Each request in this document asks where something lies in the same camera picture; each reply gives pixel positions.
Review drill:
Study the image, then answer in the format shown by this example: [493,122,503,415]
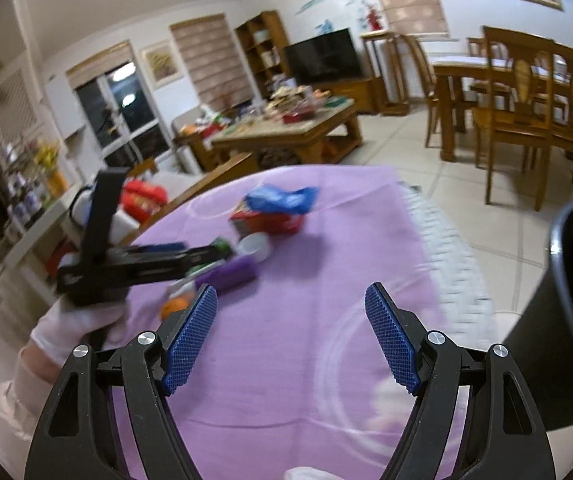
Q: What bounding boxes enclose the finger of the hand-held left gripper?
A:
[129,241,190,256]
[126,247,230,282]

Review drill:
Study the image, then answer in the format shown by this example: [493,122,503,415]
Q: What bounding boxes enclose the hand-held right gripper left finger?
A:
[24,283,218,480]

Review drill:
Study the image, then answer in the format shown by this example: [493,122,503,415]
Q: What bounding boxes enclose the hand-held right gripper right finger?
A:
[364,282,556,480]

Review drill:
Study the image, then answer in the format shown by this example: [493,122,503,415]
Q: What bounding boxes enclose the black bin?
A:
[497,200,573,431]

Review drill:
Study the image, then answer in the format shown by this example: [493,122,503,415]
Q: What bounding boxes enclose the person's left forearm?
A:
[0,345,67,441]

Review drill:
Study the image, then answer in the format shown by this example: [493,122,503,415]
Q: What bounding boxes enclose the person's left hand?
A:
[29,300,128,367]

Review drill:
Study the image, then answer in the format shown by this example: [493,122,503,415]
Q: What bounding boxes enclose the small orange object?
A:
[161,297,190,321]

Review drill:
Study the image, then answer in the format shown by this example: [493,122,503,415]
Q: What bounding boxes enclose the red box in shelf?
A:
[46,240,80,271]

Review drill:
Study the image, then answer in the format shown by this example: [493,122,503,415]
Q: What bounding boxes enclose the red pillow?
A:
[122,180,170,221]

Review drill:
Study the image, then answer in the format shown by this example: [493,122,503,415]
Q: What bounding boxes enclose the purple bottle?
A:
[205,255,260,292]

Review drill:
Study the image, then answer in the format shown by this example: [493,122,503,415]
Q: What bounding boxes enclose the white shelf unit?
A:
[0,180,92,331]

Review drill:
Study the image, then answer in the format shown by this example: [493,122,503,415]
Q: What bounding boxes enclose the wooden sofa white cushions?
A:
[111,152,260,246]

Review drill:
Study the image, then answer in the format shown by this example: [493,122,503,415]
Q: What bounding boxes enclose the white round cup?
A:
[238,232,271,263]

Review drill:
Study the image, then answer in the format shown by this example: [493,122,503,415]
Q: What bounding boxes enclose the orange vase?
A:
[46,170,70,196]

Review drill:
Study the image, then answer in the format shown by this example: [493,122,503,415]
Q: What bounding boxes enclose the wooden armchair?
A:
[171,105,232,176]

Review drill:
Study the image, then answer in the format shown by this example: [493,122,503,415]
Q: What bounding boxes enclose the blue and red snack packet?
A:
[230,200,305,236]

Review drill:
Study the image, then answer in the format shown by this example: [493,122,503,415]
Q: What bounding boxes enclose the purple tablecloth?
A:
[34,165,472,480]

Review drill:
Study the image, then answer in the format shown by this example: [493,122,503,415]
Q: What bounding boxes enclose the blue crumpled packet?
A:
[244,185,320,216]

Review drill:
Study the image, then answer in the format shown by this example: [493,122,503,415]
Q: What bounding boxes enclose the yellow flowers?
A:
[34,142,62,171]

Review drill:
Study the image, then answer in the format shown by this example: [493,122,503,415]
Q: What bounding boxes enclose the glass balcony door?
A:
[74,60,172,161]

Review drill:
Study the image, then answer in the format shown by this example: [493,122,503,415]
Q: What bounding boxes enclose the white cloth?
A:
[284,466,337,480]

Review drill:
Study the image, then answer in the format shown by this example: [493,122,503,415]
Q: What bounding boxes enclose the wooden coffee table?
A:
[210,97,365,168]

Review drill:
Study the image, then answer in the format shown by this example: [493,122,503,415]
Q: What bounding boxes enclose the sunflower painting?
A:
[140,40,184,88]

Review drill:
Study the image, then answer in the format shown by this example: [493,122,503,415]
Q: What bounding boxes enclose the white lattice cabinet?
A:
[0,55,52,171]

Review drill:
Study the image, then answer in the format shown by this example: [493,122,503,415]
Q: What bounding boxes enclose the door roller blind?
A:
[66,40,134,81]

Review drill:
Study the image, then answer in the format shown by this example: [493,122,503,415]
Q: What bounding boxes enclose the wooden bookshelf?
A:
[235,10,292,101]

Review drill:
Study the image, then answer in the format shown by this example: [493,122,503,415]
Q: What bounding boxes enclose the wooden television stand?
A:
[317,77,375,113]

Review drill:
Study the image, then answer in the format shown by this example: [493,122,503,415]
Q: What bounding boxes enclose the wide wooden dining chair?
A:
[474,25,573,211]

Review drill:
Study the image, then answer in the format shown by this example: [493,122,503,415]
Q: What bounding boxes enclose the black television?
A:
[284,28,362,83]

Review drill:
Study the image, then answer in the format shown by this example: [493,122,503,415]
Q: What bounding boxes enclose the tall wooden plant stand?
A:
[361,31,410,116]

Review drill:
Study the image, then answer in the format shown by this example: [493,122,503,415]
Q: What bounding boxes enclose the wooden dining table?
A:
[431,55,573,161]

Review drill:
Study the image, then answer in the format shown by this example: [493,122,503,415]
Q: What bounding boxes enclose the red flower vase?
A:
[364,2,385,31]

